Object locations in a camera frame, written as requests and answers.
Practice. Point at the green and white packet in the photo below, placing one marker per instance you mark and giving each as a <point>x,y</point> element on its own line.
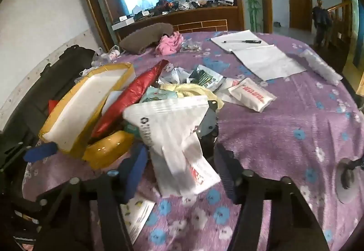
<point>209,77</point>

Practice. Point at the white plastic zip bag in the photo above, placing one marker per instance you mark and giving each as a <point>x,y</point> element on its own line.
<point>170,131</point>

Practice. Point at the dark grey metal bracket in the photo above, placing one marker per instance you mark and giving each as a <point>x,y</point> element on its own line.
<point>209,121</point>

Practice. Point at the white printed leaflet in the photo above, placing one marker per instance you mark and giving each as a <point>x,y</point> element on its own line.
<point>136,217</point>

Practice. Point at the clear bag of small parts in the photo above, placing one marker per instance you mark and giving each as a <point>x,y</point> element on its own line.
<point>192,45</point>

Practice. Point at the brown knit hat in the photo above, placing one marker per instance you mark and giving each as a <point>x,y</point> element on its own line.
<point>145,36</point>

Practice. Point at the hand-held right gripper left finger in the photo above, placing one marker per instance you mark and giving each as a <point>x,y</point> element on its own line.
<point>133,171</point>

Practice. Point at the pink cloth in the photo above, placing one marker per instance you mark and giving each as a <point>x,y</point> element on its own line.
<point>169,43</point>

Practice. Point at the black bag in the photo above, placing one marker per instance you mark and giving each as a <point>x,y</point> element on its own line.
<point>31,91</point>

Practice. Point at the wooden door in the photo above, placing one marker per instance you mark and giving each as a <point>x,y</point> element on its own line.
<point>298,1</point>

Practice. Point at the clear plastic bag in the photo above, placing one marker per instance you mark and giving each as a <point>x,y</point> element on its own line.
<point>109,55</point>

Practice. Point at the light blue printed packet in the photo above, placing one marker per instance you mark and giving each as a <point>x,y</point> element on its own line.
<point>156,94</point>

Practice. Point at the white pouch with red print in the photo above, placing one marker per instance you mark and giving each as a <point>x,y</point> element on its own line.
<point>224,93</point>
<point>253,94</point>

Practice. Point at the pale yellow cloth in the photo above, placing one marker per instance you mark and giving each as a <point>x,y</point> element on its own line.
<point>193,90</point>

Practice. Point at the glossy yellow packet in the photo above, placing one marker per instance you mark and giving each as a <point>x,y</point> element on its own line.
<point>108,148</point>

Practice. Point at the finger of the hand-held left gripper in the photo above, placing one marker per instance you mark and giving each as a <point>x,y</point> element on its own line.
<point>39,152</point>

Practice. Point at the white flat box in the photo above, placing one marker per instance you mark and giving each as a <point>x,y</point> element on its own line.
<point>122,23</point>

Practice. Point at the wooden stair railing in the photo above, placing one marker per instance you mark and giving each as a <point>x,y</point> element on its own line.
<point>339,23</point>

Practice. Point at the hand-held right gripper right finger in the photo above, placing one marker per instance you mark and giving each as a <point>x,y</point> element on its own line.
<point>227,174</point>

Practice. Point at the purple floral blanket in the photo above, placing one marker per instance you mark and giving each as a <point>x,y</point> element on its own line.
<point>284,131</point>

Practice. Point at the red foil bag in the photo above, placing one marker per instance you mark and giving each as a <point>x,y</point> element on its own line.
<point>128,97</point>

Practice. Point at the white plastic mailer bag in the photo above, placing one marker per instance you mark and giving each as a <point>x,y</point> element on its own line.
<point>267,62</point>

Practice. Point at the white paper sheet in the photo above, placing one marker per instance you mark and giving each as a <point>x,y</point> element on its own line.
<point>241,36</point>

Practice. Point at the black and white pen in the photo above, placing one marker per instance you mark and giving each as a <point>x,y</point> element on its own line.
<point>241,41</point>

